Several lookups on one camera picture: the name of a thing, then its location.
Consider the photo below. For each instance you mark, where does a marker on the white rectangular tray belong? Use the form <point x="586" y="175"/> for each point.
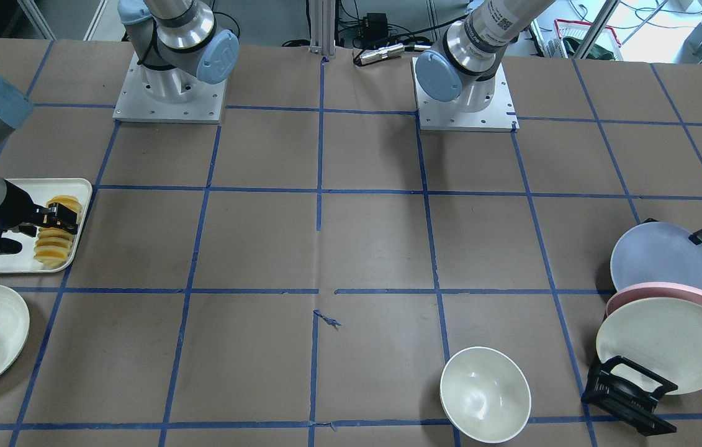
<point x="42" y="190"/>

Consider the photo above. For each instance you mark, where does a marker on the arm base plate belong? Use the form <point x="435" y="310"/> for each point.
<point x="486" y="107"/>
<point x="168" y="97"/>

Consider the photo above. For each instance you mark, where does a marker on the white bowl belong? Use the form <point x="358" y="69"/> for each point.
<point x="485" y="395"/>

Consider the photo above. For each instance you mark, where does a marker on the pink plate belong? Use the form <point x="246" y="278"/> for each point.
<point x="652" y="289"/>

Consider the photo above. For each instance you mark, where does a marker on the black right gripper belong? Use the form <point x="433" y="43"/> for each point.
<point x="14" y="213"/>

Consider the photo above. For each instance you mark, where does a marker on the black plate rack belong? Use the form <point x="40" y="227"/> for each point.
<point x="629" y="392"/>

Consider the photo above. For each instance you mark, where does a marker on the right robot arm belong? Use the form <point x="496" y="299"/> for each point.
<point x="178" y="44"/>

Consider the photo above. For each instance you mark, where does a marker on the sliced bread loaf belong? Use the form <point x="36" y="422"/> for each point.
<point x="53" y="245"/>

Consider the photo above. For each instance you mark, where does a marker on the cream plate in rack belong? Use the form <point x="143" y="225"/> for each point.
<point x="662" y="334"/>

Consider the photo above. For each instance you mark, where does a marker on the aluminium frame post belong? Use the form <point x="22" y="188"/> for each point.
<point x="322" y="27"/>

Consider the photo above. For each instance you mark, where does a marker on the blue plate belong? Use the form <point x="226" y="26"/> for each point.
<point x="656" y="252"/>

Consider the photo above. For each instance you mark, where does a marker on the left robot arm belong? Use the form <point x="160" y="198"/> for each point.
<point x="472" y="49"/>

